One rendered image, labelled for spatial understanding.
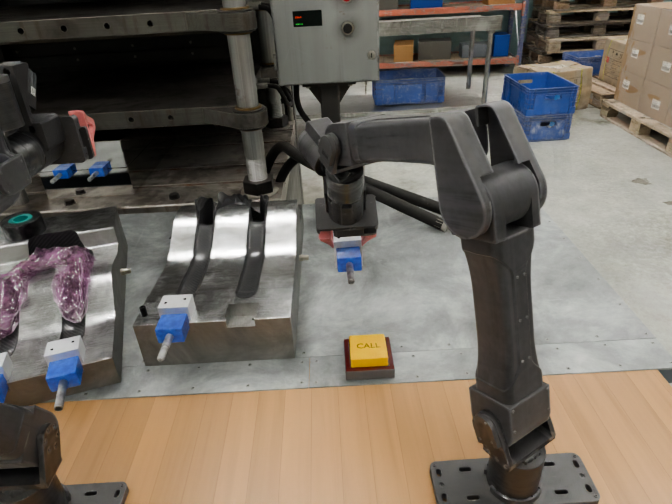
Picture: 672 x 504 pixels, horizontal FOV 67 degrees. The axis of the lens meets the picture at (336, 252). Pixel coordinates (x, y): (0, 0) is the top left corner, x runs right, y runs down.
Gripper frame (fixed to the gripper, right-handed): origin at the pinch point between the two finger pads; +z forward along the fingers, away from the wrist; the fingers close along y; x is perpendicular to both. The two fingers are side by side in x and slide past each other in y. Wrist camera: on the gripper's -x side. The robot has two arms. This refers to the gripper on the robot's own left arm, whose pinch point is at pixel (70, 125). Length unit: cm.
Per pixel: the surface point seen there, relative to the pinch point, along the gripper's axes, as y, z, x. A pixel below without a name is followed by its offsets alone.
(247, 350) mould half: -23.5, -10.7, 37.1
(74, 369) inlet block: 1.7, -17.9, 32.9
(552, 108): -221, 319, 79
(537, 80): -230, 377, 68
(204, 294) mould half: -15.9, -3.0, 30.2
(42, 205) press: 48, 66, 38
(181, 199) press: 5, 64, 38
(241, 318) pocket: -22.6, -7.0, 33.1
